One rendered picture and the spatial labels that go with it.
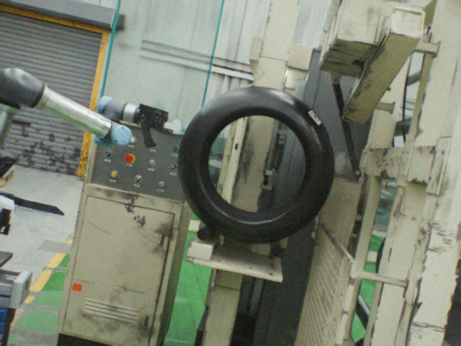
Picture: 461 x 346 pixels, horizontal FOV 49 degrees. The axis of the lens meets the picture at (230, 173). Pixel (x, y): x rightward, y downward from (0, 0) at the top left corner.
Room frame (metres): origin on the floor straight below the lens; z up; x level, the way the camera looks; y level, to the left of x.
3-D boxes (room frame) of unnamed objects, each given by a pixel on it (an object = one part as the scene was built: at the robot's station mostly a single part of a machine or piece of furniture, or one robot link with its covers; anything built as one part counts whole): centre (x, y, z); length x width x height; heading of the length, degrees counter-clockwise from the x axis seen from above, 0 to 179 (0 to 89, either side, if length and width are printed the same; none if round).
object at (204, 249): (2.06, 0.04, 0.83); 0.36 x 0.09 x 0.06; 176
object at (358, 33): (1.90, -0.38, 1.71); 0.61 x 0.25 x 0.15; 176
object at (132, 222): (2.83, 0.47, 0.63); 0.56 x 0.41 x 1.27; 86
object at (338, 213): (2.24, -0.49, 1.05); 0.20 x 0.15 x 0.30; 176
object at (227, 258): (2.05, -0.09, 0.80); 0.37 x 0.36 x 0.02; 86
